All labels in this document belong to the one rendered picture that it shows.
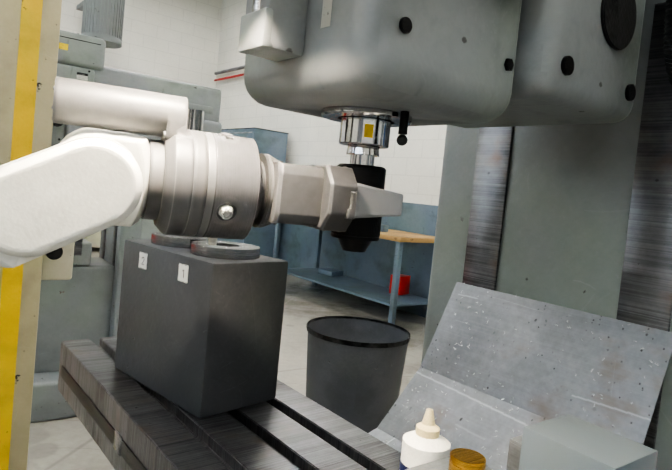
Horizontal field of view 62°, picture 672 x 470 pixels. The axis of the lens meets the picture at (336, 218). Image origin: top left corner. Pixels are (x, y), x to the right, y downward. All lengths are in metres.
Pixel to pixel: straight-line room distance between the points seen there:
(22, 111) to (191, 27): 8.51
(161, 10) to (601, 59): 9.92
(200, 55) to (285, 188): 10.09
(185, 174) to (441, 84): 0.21
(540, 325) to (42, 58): 1.82
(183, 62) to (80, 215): 9.97
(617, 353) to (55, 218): 0.63
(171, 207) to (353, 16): 0.20
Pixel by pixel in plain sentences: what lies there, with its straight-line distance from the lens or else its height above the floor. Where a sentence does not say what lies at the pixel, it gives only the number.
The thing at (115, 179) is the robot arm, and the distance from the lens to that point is 0.42.
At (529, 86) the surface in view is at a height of 1.35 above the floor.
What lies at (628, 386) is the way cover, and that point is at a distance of 0.76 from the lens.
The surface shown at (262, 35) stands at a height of 1.35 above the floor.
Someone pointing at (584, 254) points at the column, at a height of 1.18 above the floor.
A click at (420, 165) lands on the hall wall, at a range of 6.22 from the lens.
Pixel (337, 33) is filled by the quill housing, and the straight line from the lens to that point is 0.44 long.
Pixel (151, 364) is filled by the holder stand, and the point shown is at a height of 0.98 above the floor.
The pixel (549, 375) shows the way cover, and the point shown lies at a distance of 0.79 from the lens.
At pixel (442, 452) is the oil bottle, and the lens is 0.50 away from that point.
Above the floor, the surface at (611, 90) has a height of 1.37.
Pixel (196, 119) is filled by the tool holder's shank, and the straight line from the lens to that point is 0.82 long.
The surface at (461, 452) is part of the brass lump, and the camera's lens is 0.39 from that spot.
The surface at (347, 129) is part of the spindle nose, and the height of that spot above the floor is 1.29.
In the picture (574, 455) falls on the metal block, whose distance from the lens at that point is 0.38.
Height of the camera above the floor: 1.23
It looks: 3 degrees down
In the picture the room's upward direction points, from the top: 6 degrees clockwise
